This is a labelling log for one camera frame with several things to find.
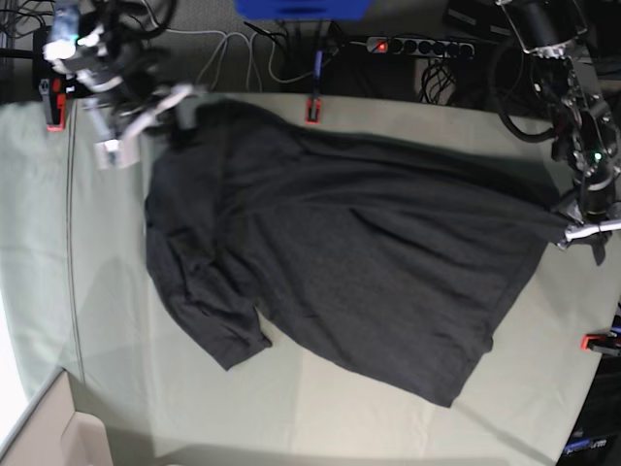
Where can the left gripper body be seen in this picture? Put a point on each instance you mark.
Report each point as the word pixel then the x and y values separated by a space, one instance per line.
pixel 581 229

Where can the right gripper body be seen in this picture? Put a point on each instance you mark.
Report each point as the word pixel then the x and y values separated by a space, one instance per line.
pixel 120 126

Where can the black t-shirt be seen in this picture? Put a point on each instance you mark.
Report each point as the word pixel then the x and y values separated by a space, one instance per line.
pixel 392 262

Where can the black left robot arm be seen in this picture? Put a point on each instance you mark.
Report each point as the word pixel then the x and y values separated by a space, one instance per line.
pixel 583 132

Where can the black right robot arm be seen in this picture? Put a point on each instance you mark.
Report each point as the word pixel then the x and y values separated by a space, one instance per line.
pixel 118 67

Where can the red black left clamp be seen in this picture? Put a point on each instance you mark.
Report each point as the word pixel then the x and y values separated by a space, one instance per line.
pixel 54 97

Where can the red black side clamp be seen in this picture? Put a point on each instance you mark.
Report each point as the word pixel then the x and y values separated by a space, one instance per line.
pixel 606 344

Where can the blue plastic bin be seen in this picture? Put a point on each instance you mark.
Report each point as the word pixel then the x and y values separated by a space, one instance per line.
pixel 302 9

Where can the red black table clamp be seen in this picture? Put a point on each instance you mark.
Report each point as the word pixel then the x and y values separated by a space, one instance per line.
pixel 313 109

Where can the green table cloth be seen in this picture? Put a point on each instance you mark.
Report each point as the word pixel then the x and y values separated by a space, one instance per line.
pixel 77 296

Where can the white power strip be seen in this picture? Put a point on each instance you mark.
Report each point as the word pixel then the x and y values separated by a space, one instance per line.
pixel 420 47

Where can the cardboard box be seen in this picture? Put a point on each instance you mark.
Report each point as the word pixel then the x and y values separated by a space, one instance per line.
pixel 53 432

